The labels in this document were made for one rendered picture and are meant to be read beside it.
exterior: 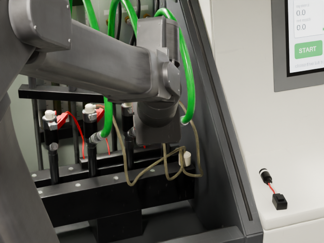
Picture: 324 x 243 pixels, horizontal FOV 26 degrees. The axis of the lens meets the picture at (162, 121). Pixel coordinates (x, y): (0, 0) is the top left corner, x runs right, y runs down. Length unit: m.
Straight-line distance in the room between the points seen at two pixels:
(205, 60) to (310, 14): 0.25
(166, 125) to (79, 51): 0.40
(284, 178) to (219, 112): 0.20
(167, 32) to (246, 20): 0.55
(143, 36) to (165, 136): 0.16
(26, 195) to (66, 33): 0.12
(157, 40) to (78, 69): 0.30
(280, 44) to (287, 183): 0.29
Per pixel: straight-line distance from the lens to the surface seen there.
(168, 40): 0.94
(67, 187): 1.44
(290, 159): 1.54
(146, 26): 0.93
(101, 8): 1.62
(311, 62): 1.56
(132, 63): 0.77
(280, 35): 1.51
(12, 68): 0.49
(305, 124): 1.59
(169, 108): 0.92
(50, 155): 1.42
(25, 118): 1.70
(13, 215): 0.51
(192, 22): 1.48
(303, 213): 1.40
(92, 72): 0.66
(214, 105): 1.41
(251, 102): 1.51
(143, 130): 1.01
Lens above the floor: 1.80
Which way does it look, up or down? 30 degrees down
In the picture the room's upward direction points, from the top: straight up
